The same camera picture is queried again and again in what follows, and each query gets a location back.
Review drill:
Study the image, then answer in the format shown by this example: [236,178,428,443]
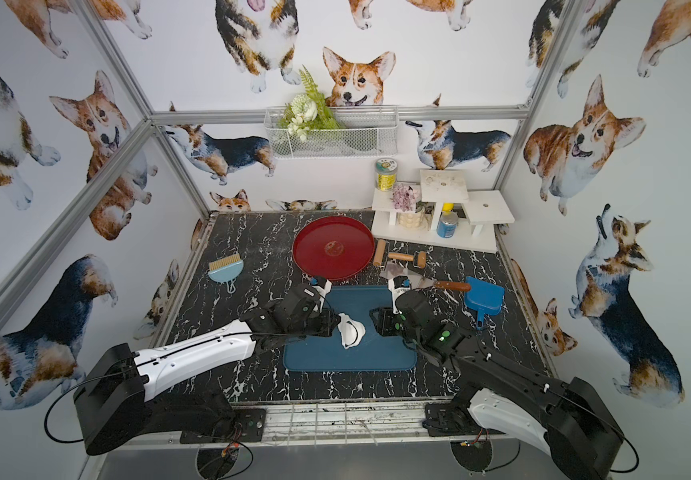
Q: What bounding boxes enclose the white dough piece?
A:
[338,313,365,350]

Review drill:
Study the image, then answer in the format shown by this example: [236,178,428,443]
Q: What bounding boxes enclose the metal dough scraper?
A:
[379,260,471,292]

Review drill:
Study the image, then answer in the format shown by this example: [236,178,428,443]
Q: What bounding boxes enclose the wooden double roller pin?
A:
[373,239,427,269]

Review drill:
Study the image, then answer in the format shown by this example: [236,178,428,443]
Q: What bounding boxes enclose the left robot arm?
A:
[74,277,337,456]

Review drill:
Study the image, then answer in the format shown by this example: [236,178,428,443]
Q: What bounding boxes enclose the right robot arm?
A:
[369,290,625,479]

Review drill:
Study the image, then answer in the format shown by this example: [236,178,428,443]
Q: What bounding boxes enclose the red round tray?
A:
[292,216,375,281]

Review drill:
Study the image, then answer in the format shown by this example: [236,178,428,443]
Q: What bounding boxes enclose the light blue hand brush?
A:
[208,253,245,294]

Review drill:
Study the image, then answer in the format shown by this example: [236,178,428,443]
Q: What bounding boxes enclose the blue can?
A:
[437,211,459,239]

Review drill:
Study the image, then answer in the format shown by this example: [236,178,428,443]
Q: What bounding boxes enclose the white tiered shelf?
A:
[371,170,515,253]

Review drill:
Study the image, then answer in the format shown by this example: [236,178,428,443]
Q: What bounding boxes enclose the pink flower decoration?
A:
[391,183,421,213]

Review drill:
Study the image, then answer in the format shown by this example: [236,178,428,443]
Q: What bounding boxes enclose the yellow sunflower seed can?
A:
[375,158,397,191]

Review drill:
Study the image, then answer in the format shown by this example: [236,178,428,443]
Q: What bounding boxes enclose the artificial green white flowers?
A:
[278,66,342,142]

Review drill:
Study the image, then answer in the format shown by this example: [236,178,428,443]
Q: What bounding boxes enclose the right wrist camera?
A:
[387,275,411,314]

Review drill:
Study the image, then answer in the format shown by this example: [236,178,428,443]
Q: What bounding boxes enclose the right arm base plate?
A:
[421,402,483,437]

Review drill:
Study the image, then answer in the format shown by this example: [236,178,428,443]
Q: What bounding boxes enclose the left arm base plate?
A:
[180,408,268,444]

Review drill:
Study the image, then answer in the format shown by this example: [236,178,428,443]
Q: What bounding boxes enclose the white wire wall basket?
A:
[264,106,399,158]

